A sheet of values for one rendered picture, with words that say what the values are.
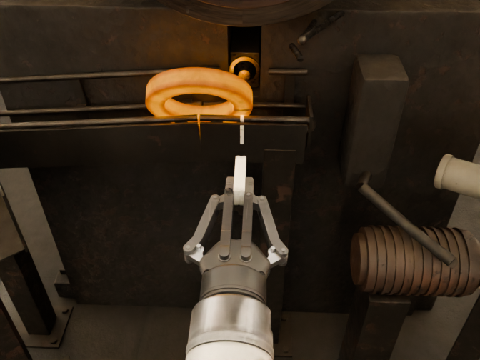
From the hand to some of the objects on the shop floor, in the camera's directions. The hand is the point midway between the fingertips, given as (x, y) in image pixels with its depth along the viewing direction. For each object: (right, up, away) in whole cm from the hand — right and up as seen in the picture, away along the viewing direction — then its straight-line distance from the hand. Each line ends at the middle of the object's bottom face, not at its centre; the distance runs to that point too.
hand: (240, 180), depth 68 cm
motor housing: (+33, -51, +55) cm, 82 cm away
